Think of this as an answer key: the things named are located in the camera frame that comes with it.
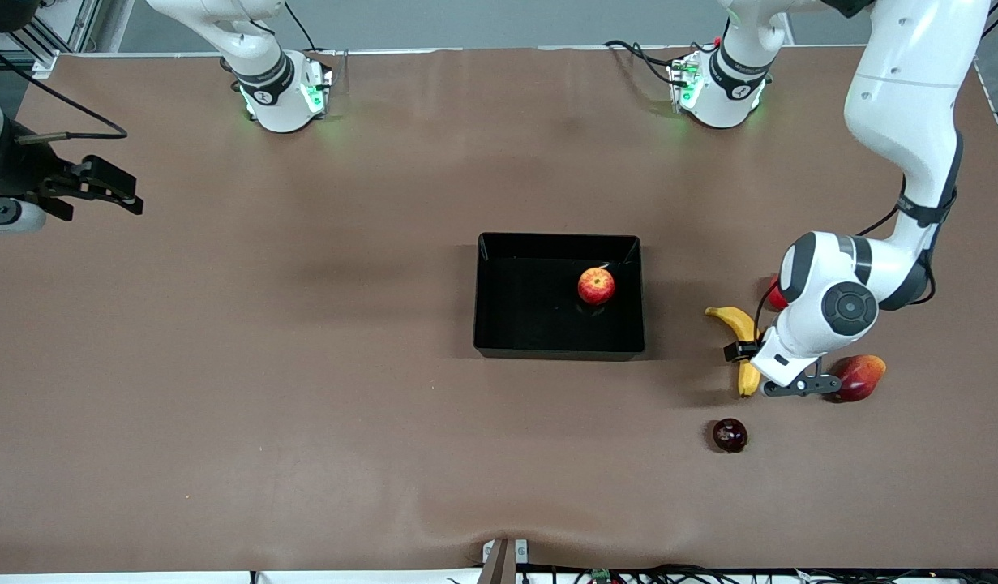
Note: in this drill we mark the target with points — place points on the large table cover mat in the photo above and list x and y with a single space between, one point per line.
223 405

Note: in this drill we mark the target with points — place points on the small green circuit board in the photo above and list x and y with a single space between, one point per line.
601 575

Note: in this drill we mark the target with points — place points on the white module with green light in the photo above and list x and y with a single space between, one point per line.
314 93
683 81

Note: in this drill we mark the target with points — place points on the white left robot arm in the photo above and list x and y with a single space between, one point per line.
904 81

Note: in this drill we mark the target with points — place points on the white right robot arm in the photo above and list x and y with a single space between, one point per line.
263 89

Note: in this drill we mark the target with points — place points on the red pomegranate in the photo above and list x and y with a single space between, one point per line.
776 298

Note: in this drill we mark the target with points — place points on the black rectangular plastic box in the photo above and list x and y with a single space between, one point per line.
523 308

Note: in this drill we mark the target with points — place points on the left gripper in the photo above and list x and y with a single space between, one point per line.
743 351

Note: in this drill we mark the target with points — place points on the red yellow mango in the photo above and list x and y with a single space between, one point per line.
863 375

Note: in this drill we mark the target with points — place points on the red yellow apple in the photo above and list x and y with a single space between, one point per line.
596 286

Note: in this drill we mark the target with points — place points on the dark purple plum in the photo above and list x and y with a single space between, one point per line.
730 435

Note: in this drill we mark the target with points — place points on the aluminium frame profile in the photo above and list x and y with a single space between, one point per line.
53 32

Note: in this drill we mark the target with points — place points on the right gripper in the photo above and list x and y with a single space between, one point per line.
26 173

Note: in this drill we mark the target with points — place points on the yellow banana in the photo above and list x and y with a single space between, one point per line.
738 323

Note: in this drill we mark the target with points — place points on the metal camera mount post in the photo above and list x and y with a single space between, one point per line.
498 568

